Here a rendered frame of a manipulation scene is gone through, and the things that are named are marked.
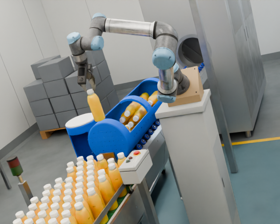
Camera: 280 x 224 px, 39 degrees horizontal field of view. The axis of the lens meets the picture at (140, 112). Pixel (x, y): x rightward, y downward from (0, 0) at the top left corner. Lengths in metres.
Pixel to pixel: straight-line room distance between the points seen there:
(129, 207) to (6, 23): 5.61
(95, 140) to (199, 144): 0.67
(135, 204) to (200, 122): 0.67
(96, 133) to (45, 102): 4.06
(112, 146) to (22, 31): 5.43
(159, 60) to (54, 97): 4.48
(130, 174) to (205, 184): 0.80
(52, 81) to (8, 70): 1.09
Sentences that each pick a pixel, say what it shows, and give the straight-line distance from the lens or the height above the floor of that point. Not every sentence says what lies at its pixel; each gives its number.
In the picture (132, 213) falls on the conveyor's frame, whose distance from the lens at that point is 2.25.
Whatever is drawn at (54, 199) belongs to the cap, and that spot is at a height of 1.09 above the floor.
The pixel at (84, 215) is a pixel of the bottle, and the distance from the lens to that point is 1.93.
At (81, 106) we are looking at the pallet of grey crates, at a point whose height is 0.44.
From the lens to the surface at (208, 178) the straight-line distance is 2.73.
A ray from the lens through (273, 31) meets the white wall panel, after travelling 7.34.
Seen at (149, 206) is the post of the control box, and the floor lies 0.80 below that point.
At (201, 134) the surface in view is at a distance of 2.58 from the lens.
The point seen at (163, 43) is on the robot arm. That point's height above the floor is 1.64.
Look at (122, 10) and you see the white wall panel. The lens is 7.75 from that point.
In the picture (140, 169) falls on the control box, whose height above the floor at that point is 1.06.
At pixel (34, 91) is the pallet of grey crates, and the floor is 0.82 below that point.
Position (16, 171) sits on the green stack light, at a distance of 2.35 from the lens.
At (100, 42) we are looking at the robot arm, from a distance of 2.13.
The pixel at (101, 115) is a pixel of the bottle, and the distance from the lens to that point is 2.35.
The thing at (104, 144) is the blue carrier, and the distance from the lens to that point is 2.51.
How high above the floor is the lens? 1.96
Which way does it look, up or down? 18 degrees down
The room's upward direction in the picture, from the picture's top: 17 degrees counter-clockwise
